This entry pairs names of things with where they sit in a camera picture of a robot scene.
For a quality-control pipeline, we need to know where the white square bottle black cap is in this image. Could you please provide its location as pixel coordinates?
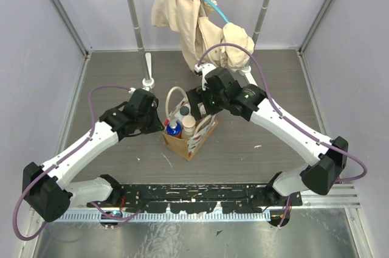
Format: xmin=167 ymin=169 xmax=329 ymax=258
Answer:
xmin=176 ymin=103 xmax=191 ymax=121

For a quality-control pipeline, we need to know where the orange bottle blue pump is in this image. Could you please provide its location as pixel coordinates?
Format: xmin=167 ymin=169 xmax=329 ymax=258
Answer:
xmin=166 ymin=119 xmax=182 ymax=139

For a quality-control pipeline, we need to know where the beige bottle wide cap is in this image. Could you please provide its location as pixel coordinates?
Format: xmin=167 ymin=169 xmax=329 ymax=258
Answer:
xmin=181 ymin=116 xmax=196 ymax=139

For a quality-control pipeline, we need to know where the watermelon print canvas bag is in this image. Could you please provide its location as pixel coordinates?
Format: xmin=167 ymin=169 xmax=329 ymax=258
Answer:
xmin=162 ymin=86 xmax=218 ymax=161

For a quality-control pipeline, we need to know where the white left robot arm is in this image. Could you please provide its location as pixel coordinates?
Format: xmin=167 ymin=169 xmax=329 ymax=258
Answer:
xmin=22 ymin=89 xmax=164 ymax=222

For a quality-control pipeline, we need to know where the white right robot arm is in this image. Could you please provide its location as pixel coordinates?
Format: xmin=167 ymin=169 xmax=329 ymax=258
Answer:
xmin=186 ymin=63 xmax=348 ymax=206

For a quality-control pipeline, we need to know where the beige jacket on hanger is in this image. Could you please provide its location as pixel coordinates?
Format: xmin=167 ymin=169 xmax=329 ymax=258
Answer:
xmin=151 ymin=0 xmax=255 ymax=72

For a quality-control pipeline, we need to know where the teal clothes hanger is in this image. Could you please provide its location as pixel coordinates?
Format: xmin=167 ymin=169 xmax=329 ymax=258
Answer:
xmin=203 ymin=0 xmax=230 ymax=24

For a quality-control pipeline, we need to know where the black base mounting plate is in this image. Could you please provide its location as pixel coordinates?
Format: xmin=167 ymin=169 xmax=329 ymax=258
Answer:
xmin=97 ymin=183 xmax=287 ymax=214

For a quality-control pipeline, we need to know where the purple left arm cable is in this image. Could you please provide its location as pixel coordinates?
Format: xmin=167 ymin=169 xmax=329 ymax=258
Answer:
xmin=12 ymin=85 xmax=143 ymax=242

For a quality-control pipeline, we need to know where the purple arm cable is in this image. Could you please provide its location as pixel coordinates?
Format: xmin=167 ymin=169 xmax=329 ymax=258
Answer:
xmin=12 ymin=85 xmax=143 ymax=242
xmin=196 ymin=43 xmax=368 ymax=183

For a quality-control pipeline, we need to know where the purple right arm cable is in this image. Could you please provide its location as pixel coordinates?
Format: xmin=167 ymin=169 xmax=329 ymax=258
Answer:
xmin=196 ymin=43 xmax=368 ymax=183

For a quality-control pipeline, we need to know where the slotted cable duct strip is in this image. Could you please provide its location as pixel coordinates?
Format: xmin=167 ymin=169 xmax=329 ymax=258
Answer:
xmin=56 ymin=208 xmax=271 ymax=223

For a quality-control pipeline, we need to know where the left aluminium frame post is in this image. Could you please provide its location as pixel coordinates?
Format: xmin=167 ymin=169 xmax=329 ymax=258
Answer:
xmin=30 ymin=0 xmax=92 ymax=58

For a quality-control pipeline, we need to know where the aluminium frame post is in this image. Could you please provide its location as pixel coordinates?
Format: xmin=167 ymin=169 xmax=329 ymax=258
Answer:
xmin=298 ymin=0 xmax=335 ymax=55
xmin=30 ymin=0 xmax=92 ymax=58

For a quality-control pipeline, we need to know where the right aluminium frame post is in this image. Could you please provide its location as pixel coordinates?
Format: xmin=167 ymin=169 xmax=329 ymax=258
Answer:
xmin=298 ymin=0 xmax=335 ymax=55

